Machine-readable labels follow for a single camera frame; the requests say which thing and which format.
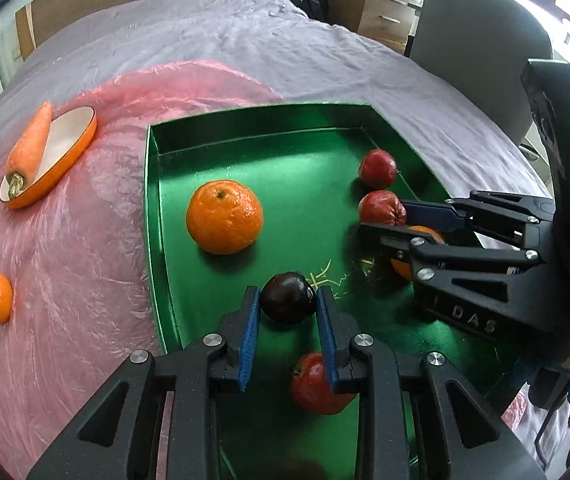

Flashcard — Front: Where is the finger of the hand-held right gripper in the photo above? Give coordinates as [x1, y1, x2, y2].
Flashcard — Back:
[358, 224, 546, 306]
[400, 191, 556, 246]

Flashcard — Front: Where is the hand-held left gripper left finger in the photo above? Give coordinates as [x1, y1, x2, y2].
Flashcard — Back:
[25, 286, 260, 480]

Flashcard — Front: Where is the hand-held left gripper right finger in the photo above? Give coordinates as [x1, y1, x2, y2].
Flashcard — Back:
[316, 287, 548, 480]

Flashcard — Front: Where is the red apple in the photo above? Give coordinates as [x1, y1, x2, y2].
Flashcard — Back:
[358, 190, 408, 227]
[358, 149, 398, 188]
[290, 351, 358, 416]

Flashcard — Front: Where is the dark purple plum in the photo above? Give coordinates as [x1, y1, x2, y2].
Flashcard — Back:
[260, 271, 317, 326]

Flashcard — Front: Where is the green tray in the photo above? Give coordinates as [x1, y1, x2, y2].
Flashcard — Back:
[143, 102, 533, 480]

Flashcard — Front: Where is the grey office chair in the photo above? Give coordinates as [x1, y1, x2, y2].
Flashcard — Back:
[409, 0, 554, 161]

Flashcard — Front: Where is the grey bedspread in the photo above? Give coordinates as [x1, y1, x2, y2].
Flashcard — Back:
[0, 0, 570, 480]

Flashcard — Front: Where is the pink plastic sheet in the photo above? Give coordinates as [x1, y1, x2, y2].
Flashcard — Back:
[0, 59, 536, 480]

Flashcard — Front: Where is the wooden dresser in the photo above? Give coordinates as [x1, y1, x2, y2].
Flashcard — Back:
[329, 0, 423, 56]

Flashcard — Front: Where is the orange-rimmed white plate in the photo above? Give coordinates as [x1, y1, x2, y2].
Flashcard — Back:
[0, 106, 98, 210]

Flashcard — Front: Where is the carrot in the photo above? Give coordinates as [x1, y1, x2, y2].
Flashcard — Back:
[6, 101, 53, 198]

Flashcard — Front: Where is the black cable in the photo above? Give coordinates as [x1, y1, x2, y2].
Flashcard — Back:
[535, 330, 570, 471]

